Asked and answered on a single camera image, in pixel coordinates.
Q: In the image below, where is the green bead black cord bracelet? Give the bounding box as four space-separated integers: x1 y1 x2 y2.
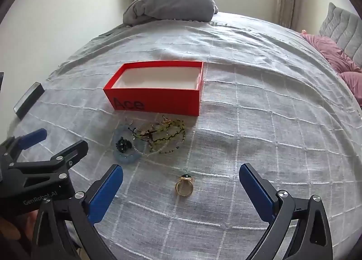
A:
129 119 186 147

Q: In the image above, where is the person's left hand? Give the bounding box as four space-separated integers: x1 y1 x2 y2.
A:
0 211 38 249

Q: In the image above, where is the blue bead bracelet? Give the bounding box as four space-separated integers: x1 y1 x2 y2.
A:
114 124 142 163

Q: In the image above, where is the grey checked bedspread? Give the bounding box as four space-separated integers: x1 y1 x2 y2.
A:
6 11 362 260

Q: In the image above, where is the pink velvet blanket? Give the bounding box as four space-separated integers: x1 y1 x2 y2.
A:
301 30 362 108

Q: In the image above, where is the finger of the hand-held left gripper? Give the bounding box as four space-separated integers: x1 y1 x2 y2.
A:
8 139 89 177
0 128 48 162

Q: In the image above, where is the small black box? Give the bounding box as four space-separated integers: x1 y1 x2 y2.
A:
15 82 45 120

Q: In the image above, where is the red cardboard box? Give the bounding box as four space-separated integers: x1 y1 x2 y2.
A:
103 61 204 116

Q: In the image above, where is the grey pillow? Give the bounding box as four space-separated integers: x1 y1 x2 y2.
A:
123 0 219 26

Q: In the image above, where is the clear small bead strand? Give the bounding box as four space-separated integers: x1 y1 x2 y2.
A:
124 117 187 156

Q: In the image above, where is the gold ring with dark stone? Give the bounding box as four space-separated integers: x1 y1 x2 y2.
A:
174 174 195 196

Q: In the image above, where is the grey quilted cushion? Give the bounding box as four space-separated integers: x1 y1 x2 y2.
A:
318 2 362 69

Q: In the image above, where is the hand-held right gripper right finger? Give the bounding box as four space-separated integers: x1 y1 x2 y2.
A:
239 163 334 260

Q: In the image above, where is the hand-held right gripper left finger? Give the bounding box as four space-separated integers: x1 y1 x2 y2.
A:
31 164 124 260

